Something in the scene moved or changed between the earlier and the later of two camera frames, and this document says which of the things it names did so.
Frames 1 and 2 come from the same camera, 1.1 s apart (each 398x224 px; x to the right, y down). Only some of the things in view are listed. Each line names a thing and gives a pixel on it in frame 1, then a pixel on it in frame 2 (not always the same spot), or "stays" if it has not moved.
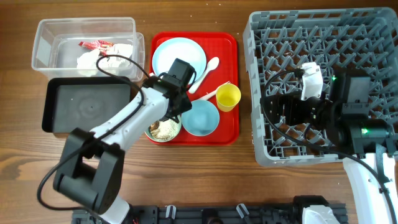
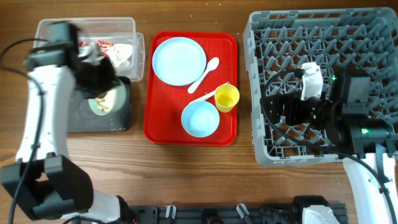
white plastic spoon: [212, 63] stays
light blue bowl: [202, 119] stays
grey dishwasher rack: [362, 42] stays
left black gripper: [186, 104] → [96, 91]
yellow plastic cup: [227, 96] stays
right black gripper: [285, 100] stays
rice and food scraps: [165, 130] → [101, 106]
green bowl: [165, 130] → [114, 98]
